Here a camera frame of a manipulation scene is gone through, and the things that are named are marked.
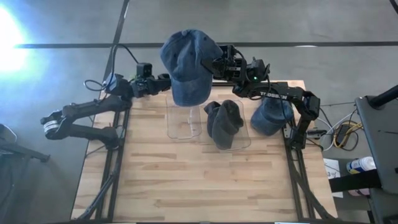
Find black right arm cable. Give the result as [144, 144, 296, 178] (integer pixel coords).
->
[266, 67, 296, 128]

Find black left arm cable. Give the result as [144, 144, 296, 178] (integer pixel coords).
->
[83, 43, 141, 93]

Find clear plastic tray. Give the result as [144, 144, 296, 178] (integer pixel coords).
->
[166, 96, 203, 140]
[201, 99, 252, 151]

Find dark olive baseball cap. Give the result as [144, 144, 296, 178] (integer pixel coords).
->
[203, 101, 222, 138]

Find black metal table frame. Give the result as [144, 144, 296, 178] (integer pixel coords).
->
[73, 81, 336, 223]

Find yellow cable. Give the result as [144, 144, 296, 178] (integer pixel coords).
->
[332, 121, 363, 149]

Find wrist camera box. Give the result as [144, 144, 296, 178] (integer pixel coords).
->
[247, 57, 271, 84]
[136, 62, 154, 78]

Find dark grey equipment stand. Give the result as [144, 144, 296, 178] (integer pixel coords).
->
[355, 83, 398, 224]

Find black flat bar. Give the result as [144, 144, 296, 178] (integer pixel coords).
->
[328, 169, 382, 193]

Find white paper sheet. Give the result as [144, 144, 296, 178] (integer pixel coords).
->
[323, 157, 345, 198]

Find blue denim baseball cap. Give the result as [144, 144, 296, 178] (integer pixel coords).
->
[160, 29, 224, 108]
[250, 96, 295, 137]

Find white cable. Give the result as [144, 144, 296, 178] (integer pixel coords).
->
[322, 111, 355, 131]

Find white and blue spray can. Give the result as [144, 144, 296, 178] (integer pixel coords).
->
[346, 156, 377, 175]

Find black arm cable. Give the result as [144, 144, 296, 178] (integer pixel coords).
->
[83, 43, 141, 93]
[266, 67, 296, 128]

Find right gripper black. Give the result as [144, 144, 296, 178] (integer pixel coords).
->
[200, 44, 249, 83]

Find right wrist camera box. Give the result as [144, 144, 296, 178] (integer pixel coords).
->
[247, 57, 271, 84]

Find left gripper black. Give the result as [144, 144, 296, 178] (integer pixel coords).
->
[132, 73, 173, 99]

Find charcoal black baseball cap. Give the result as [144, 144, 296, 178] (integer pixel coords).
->
[210, 99, 245, 151]

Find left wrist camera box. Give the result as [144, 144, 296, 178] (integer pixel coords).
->
[136, 62, 154, 78]

